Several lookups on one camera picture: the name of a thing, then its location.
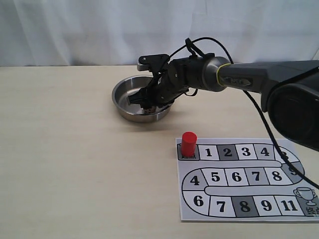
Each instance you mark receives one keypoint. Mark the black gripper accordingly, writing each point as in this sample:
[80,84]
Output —
[159,94]

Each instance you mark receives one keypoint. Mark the wooden die black pips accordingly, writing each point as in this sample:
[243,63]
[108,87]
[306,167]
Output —
[149,111]

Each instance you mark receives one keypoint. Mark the red cylinder game piece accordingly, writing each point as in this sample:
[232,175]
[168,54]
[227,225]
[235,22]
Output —
[188,144]

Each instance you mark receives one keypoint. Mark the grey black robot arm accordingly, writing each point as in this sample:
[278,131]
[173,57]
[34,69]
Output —
[289,90]

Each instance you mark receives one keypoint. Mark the stainless steel round bowl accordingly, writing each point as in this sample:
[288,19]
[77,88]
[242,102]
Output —
[133,112]

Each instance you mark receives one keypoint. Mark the paper numbered game board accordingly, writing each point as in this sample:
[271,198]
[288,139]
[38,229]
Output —
[244,180]

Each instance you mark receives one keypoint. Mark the white curtain backdrop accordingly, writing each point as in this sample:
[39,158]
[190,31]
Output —
[117,32]

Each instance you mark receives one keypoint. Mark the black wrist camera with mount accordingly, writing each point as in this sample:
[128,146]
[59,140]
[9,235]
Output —
[153,63]

